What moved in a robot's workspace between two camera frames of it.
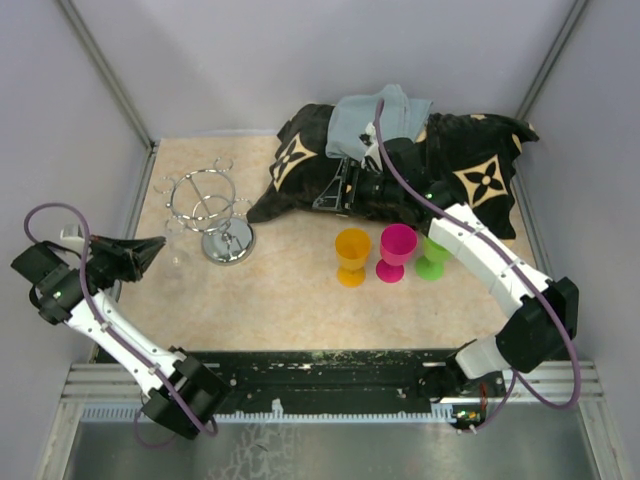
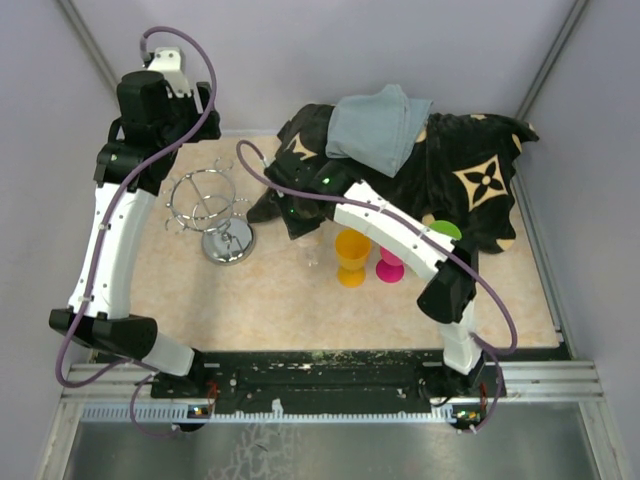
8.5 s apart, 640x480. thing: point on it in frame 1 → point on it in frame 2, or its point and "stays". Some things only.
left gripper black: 123,253 → 189,104
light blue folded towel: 400,117 stays
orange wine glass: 353,246 stays
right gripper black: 330,199 → 296,230
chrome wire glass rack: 204,200 stays
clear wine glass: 178,268 → 310,244
